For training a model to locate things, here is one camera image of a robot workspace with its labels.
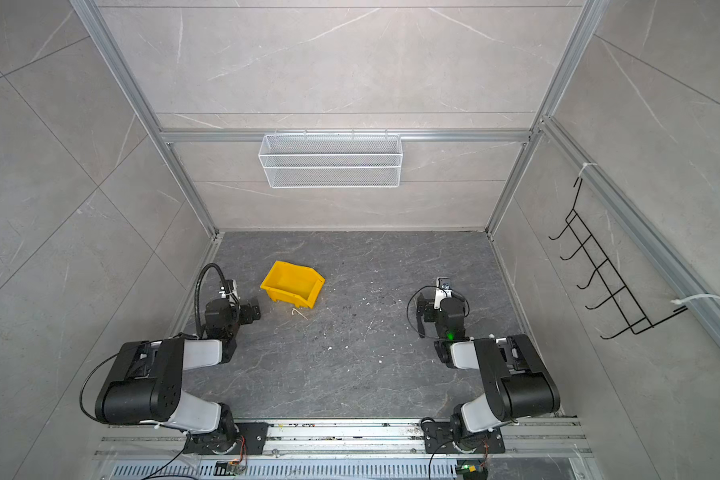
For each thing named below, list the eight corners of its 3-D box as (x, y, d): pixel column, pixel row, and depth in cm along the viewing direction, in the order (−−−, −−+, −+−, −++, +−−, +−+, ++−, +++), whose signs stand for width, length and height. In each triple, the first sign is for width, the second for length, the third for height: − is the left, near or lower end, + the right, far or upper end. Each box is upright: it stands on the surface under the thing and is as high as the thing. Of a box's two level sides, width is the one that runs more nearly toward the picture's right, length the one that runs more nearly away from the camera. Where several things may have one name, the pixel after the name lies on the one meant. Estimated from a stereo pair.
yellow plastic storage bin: (264, 297, 102) (258, 286, 97) (281, 269, 109) (277, 258, 104) (311, 311, 98) (308, 300, 93) (325, 281, 106) (323, 270, 101)
